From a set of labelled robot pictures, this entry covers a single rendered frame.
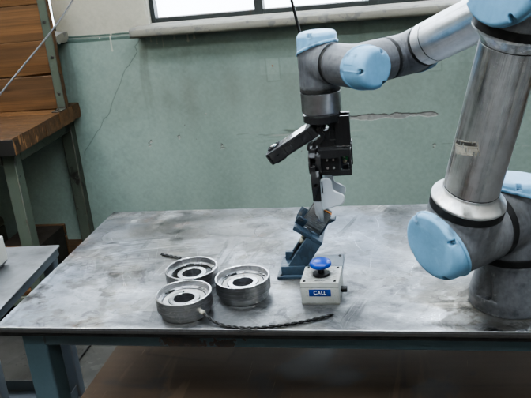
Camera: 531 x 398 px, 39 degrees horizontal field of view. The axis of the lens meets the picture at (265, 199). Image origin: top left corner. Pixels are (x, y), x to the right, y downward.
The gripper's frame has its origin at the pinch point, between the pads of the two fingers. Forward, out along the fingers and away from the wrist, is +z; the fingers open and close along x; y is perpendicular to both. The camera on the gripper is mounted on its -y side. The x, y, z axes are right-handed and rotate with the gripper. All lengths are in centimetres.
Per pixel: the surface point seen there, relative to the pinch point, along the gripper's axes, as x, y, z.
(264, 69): 151, -32, -2
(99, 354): 98, -98, 92
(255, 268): -7.0, -12.6, 8.5
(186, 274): -5.4, -27.0, 9.9
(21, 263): 34, -84, 24
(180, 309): -22.7, -23.8, 8.7
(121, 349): 11, -51, 37
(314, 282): -15.8, -0.2, 7.4
